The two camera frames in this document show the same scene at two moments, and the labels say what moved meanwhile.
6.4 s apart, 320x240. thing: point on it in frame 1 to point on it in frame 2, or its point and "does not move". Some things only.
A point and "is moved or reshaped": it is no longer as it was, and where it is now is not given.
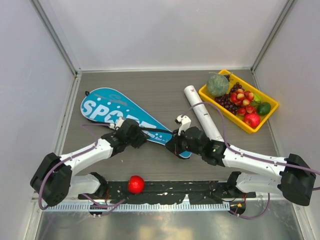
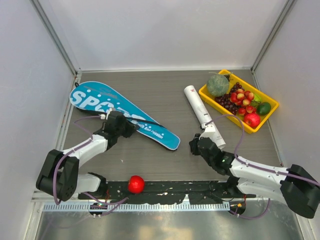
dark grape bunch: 224,101 does not move
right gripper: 174,144 to 193,144
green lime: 264,108 does not move
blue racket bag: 107,105 is moved or reshaped
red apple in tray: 252,120 does not move
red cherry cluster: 242,99 does not move
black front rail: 168,192 does not move
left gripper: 141,139 to 131,128
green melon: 217,85 does not move
